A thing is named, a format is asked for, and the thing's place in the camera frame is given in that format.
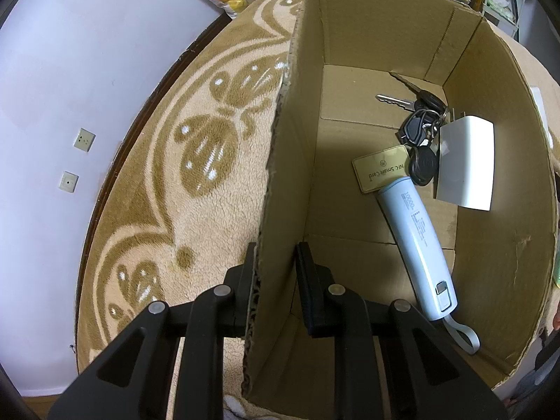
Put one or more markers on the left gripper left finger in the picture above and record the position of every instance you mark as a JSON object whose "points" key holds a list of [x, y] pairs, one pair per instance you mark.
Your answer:
{"points": [[168, 359]]}

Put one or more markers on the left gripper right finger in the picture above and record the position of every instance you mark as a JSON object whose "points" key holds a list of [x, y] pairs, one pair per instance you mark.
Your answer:
{"points": [[388, 359]]}

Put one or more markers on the light blue flashlight with strap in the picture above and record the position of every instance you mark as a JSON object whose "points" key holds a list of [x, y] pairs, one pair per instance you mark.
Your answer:
{"points": [[423, 258]]}

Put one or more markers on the small white adapter box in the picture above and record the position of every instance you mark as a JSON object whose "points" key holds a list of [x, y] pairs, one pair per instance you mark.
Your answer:
{"points": [[467, 163]]}

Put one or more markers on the gold NFC smart card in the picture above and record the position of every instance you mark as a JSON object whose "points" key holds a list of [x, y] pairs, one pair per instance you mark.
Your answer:
{"points": [[377, 170]]}

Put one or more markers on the black car key bunch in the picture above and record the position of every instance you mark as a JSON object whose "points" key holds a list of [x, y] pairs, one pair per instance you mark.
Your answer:
{"points": [[427, 114]]}

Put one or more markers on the brown cardboard box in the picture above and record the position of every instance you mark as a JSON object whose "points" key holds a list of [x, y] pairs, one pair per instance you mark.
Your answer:
{"points": [[342, 53]]}

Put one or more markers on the beige patterned carpet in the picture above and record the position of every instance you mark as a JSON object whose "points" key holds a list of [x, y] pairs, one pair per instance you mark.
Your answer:
{"points": [[189, 198]]}

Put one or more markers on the lower wall socket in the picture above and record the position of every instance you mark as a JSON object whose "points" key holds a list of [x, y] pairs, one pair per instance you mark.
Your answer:
{"points": [[68, 182]]}

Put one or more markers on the wall socket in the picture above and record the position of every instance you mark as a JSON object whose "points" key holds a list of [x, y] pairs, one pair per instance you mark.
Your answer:
{"points": [[68, 182], [84, 140]]}

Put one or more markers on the upper wall socket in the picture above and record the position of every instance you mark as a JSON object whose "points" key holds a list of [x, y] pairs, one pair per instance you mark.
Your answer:
{"points": [[84, 140]]}

